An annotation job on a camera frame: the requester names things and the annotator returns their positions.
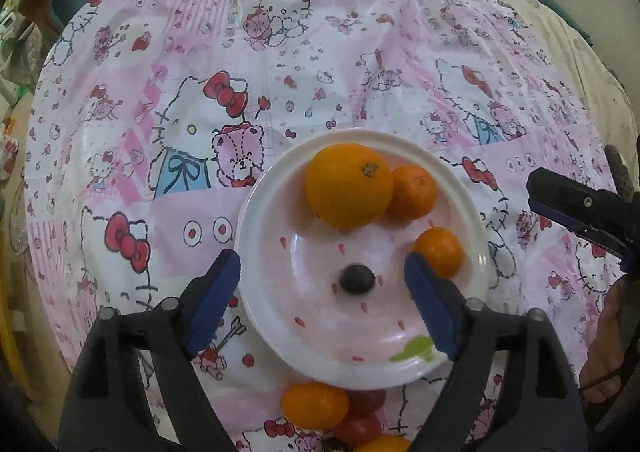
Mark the large orange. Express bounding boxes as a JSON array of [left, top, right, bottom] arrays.
[[304, 143, 394, 232], [352, 435, 411, 452]]

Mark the red cherry tomato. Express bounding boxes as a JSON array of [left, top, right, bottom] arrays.
[[332, 413, 382, 448], [347, 389, 386, 417]]

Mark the small mandarin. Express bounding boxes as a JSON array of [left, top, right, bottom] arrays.
[[281, 383, 349, 430], [412, 227, 465, 279], [387, 165, 437, 221]]

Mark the dark grape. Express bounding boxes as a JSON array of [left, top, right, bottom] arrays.
[[340, 263, 376, 296]]

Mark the right hand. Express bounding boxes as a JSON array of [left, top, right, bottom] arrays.
[[579, 275, 639, 404]]

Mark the pink strawberry plate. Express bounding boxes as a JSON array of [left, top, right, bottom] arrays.
[[234, 128, 495, 390]]

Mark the Hello Kitty pink cloth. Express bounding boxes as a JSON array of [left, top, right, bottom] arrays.
[[25, 0, 620, 451]]

